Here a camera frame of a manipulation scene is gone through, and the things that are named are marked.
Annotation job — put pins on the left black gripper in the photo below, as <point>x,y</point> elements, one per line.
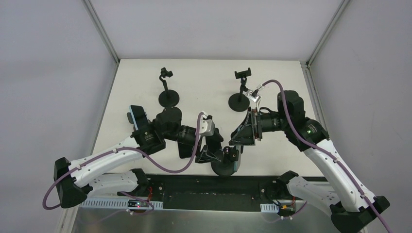
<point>214,141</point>

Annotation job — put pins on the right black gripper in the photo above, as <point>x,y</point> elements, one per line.
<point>255,125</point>

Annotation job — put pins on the black phone stand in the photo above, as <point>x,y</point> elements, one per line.
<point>238,102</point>
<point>168,97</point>
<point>222,168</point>

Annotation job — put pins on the black phone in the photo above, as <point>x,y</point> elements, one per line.
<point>185,150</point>

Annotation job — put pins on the blue-cased phone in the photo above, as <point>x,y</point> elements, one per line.
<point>233,155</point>

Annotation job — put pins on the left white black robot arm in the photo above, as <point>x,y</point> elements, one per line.
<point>77,180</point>

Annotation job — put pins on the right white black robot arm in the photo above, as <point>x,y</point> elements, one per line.
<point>351,206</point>

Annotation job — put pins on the light blue phone on wooden stand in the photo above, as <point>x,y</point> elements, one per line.
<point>137,116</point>

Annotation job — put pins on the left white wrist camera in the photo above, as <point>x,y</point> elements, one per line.
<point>207,125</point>

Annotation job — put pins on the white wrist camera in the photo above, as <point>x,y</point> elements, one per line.
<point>207,125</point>
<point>253,95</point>

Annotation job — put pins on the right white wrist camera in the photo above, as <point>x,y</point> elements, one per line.
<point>253,95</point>

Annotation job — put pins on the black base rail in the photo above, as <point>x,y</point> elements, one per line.
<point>215,193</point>

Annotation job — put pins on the right white cable duct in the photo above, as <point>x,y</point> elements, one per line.
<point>269,208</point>

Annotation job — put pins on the white cable duct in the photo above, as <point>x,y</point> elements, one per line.
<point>269,208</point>
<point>115,203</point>

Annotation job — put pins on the left white cable duct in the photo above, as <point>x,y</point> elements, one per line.
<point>115,203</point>

